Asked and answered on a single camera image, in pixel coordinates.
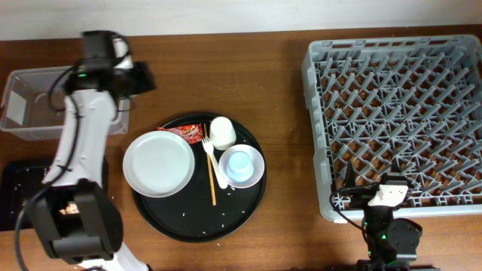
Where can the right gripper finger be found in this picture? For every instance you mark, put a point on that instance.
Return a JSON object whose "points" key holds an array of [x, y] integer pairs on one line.
{"points": [[349, 180], [394, 165]]}

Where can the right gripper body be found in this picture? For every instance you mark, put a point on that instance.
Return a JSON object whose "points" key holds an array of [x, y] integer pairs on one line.
{"points": [[361, 198]]}

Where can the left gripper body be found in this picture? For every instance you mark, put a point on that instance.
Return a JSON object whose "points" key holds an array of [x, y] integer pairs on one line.
{"points": [[133, 79]]}

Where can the red snack wrapper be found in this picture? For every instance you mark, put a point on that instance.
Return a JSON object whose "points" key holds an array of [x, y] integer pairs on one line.
{"points": [[192, 133]]}

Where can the white dinner plate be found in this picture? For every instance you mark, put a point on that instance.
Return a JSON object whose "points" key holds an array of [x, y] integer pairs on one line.
{"points": [[158, 164]]}

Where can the rice and food scraps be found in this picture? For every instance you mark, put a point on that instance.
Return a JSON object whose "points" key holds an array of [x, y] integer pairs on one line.
{"points": [[70, 209]]}

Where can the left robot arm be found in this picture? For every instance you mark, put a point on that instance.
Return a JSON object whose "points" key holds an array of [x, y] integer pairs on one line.
{"points": [[72, 215]]}

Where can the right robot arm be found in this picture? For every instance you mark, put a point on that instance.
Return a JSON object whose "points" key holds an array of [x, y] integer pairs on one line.
{"points": [[391, 241]]}

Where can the grey dishwasher rack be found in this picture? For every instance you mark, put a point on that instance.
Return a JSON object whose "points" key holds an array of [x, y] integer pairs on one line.
{"points": [[414, 98]]}

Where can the white small bowl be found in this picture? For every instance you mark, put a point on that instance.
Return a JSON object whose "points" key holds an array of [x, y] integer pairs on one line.
{"points": [[258, 162]]}

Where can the clear plastic bin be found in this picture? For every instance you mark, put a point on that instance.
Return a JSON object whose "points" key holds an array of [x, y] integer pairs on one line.
{"points": [[26, 100]]}

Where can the light blue cup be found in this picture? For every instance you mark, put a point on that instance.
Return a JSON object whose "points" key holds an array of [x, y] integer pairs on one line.
{"points": [[240, 166]]}

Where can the round black serving tray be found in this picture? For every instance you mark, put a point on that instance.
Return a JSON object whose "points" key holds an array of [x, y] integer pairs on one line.
{"points": [[190, 216]]}

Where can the white plastic fork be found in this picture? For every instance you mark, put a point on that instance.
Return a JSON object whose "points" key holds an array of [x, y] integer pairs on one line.
{"points": [[209, 149]]}

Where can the white cup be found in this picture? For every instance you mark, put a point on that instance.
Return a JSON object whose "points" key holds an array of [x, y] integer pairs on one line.
{"points": [[222, 133]]}

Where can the wooden chopstick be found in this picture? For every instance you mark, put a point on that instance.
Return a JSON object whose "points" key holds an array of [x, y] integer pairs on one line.
{"points": [[211, 179]]}

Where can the black rectangular tray bin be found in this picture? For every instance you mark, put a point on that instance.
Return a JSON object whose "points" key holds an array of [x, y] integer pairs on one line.
{"points": [[20, 181]]}

